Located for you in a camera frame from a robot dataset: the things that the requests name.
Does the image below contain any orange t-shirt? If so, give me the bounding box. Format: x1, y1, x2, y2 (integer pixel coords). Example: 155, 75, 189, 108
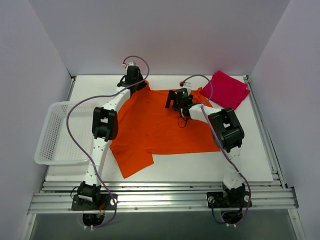
110, 86, 220, 178

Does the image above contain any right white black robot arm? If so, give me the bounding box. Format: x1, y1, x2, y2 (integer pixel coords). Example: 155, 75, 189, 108
165, 88, 246, 207

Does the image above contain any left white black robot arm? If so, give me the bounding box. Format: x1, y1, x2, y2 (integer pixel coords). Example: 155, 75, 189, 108
77, 61, 147, 210

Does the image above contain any folded magenta t-shirt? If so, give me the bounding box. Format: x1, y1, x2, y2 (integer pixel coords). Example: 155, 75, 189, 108
199, 70, 250, 110

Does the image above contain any white perforated plastic basket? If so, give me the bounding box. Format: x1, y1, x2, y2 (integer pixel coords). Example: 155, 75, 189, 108
34, 100, 98, 166

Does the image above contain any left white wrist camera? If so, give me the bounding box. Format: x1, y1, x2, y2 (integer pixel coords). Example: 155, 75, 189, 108
122, 60, 137, 69

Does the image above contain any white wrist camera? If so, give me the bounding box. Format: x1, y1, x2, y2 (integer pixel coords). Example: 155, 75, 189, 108
122, 60, 137, 69
179, 81, 192, 92

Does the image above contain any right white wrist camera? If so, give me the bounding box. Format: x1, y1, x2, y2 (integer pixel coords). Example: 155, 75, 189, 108
179, 81, 192, 92

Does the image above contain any thin black cable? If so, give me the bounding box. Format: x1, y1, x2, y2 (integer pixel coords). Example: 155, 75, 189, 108
177, 111, 190, 129

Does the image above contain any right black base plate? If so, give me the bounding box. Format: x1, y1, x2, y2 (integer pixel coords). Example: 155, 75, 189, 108
206, 191, 253, 209

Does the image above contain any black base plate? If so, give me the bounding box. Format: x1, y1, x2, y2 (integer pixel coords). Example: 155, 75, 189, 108
71, 194, 118, 211
206, 191, 253, 209

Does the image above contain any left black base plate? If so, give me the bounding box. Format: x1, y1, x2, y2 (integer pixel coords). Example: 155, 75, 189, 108
71, 194, 118, 211

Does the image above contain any aluminium rail frame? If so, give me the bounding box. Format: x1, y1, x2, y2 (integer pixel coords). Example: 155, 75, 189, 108
19, 74, 305, 240

